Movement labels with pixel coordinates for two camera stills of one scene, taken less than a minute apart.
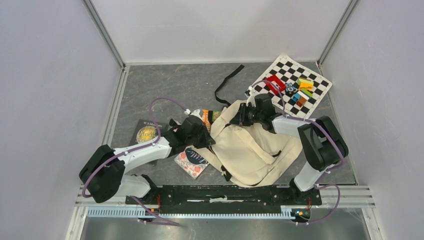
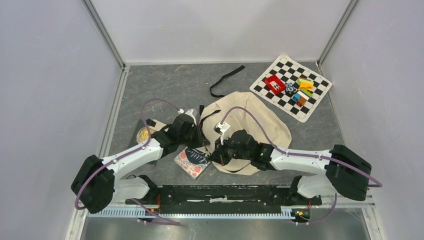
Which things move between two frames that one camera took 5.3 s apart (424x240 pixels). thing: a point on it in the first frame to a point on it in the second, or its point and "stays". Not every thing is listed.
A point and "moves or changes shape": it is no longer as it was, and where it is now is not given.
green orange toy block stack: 306,85 stays
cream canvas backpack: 247,154 moves or changes shape
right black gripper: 240,118 to 218,155
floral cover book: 192,162 stays
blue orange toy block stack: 300,98 stays
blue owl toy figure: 290,88 stays
